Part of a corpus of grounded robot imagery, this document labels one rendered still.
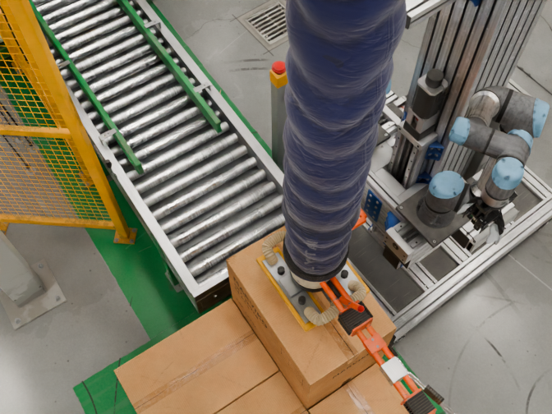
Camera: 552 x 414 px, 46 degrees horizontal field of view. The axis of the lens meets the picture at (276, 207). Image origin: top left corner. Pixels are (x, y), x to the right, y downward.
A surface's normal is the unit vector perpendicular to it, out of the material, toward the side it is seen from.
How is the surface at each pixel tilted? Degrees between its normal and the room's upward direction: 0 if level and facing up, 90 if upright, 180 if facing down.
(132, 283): 0
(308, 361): 0
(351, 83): 96
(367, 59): 83
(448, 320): 0
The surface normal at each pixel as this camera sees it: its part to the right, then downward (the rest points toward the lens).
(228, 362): 0.00, -0.49
